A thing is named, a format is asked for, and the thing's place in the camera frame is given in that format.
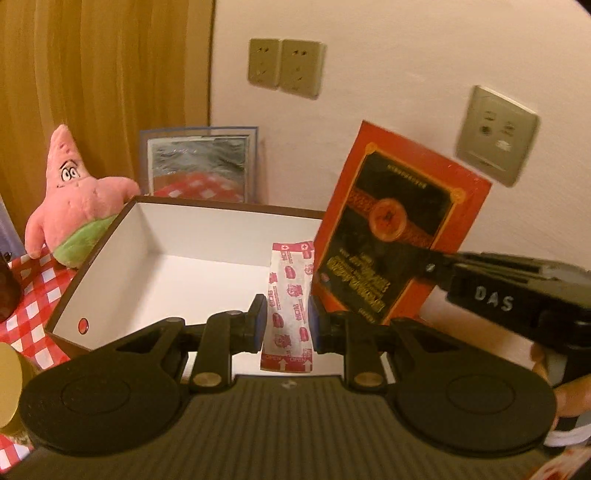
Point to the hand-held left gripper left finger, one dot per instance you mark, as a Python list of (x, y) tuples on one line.
[(258, 321)]

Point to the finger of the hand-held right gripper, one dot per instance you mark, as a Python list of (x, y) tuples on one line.
[(436, 267)]

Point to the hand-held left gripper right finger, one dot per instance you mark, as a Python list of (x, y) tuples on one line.
[(312, 321)]

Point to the pink white printed sachet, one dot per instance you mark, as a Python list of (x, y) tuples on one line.
[(288, 295)]

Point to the red and black packet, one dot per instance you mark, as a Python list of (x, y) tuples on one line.
[(392, 184)]

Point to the brown box with white inside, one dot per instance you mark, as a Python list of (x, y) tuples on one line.
[(198, 230)]

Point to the person's right hand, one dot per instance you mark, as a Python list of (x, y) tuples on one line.
[(575, 399)]

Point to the pink starfish plush toy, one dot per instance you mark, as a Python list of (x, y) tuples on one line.
[(78, 194)]

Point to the red white checkered tablecloth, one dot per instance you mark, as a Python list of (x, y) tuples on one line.
[(37, 295)]

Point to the brown thermos bottle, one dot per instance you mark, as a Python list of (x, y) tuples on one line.
[(7, 290)]

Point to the snack jar with gold lid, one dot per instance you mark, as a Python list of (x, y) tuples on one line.
[(9, 387)]

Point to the wood grain panel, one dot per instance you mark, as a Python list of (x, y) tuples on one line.
[(115, 83)]

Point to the large beige wall socket plate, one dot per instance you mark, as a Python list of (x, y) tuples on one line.
[(496, 134)]

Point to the beige wall power socket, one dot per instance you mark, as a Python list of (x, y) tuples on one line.
[(302, 69), (264, 62)]

